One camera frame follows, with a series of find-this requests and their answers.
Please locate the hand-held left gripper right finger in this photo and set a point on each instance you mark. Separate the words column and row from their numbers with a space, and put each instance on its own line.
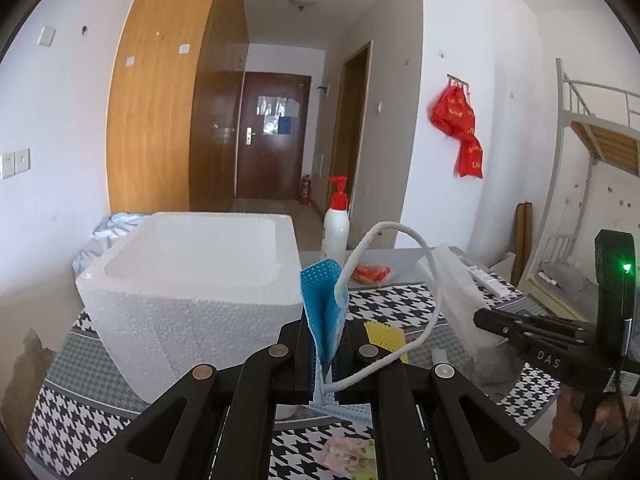
column 355, row 360

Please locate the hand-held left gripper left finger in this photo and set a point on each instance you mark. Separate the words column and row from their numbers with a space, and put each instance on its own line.
column 295, row 360

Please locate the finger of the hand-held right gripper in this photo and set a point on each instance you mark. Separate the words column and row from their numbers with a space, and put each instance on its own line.
column 575, row 324
column 495, row 321

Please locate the blue face mask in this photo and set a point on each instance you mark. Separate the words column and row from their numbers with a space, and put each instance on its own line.
column 332, row 320

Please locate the white foam box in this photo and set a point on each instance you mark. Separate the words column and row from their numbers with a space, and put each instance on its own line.
column 200, row 310

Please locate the person's right hand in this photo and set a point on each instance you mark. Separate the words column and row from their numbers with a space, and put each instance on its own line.
column 566, row 425

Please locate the white remote control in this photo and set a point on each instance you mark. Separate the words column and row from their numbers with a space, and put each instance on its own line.
column 492, row 282

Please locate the yellow perforated cloth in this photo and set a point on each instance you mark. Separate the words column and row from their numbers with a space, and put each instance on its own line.
column 385, row 335

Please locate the white plastic bag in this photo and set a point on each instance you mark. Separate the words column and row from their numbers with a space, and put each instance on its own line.
column 460, row 300

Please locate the grey folded cloth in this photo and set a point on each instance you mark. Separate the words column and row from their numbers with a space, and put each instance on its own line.
column 567, row 280

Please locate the houndstooth tablecloth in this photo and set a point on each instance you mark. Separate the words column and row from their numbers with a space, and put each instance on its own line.
column 390, row 300

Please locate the wooden board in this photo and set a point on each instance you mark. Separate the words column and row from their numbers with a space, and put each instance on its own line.
column 524, row 240

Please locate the orange snack packet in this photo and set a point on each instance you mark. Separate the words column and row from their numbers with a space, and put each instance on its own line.
column 372, row 273

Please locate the colourful packet on table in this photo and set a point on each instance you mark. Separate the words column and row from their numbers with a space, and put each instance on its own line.
column 350, row 455

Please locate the white pump bottle red cap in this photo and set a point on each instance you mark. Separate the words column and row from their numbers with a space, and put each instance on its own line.
column 335, row 235

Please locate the red plastic bag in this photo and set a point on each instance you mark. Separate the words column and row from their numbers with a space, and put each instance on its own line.
column 470, row 157
column 452, row 110

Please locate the red fire extinguisher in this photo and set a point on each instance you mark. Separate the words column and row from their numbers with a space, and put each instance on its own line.
column 305, row 192

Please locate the dark brown door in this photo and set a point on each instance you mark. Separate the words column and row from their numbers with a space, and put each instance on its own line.
column 270, row 170

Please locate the white metal bunk bed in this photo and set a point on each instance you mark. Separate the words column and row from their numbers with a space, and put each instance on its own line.
column 565, row 110

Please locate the pale blue cloth bundle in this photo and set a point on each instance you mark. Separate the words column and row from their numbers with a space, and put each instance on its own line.
column 100, row 240

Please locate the blue paper notice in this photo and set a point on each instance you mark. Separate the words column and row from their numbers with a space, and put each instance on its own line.
column 285, row 125

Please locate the white paper notice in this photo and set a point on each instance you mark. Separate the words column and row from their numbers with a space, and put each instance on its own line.
column 277, row 105

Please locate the wooden wardrobe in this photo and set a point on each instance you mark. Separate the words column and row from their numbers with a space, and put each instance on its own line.
column 150, row 110

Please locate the brown door frame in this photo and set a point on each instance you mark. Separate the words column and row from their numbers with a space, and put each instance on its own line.
column 350, row 160

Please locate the metal wall hook rack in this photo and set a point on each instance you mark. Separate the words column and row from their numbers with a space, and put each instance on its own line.
column 460, row 80

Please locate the white wall socket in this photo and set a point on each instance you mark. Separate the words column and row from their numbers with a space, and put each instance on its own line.
column 7, row 165
column 23, row 161

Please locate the white wall switch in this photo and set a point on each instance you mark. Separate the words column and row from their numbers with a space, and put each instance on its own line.
column 46, row 36

